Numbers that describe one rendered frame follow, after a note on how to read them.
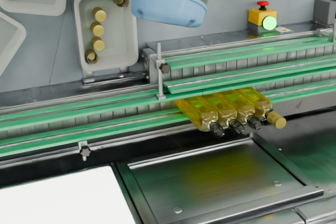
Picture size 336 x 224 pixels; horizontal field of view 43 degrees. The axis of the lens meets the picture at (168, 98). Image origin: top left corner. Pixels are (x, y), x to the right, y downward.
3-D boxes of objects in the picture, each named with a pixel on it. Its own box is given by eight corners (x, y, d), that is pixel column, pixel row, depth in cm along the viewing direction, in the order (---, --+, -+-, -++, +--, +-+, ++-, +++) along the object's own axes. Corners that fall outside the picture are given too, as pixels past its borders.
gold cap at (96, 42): (89, 36, 128) (92, 40, 124) (101, 35, 129) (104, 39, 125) (91, 48, 129) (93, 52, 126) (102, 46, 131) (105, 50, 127)
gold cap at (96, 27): (89, 22, 126) (91, 25, 122) (100, 20, 127) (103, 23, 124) (90, 33, 128) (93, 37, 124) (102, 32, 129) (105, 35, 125)
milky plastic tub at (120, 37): (77, 64, 131) (82, 73, 124) (68, -9, 122) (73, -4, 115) (131, 56, 137) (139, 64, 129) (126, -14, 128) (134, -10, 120)
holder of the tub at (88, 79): (80, 79, 134) (84, 88, 127) (69, -9, 123) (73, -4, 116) (132, 71, 139) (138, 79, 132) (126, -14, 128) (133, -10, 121)
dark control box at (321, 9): (312, 20, 156) (327, 25, 149) (314, -2, 153) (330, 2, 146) (330, 17, 159) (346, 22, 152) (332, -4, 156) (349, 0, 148)
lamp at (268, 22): (261, 29, 142) (266, 31, 139) (262, 16, 140) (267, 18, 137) (272, 28, 143) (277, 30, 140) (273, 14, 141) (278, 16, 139)
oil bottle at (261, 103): (224, 96, 140) (258, 123, 121) (224, 80, 138) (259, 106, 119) (239, 94, 142) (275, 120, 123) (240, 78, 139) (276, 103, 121)
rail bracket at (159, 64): (148, 90, 129) (162, 106, 118) (145, 37, 122) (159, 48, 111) (158, 89, 130) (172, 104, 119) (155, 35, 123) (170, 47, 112)
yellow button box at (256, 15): (246, 28, 148) (257, 33, 142) (247, 7, 145) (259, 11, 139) (264, 26, 150) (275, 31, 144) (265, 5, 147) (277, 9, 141)
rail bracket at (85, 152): (73, 148, 128) (80, 171, 117) (70, 128, 125) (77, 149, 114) (86, 145, 129) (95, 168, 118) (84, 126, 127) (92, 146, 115)
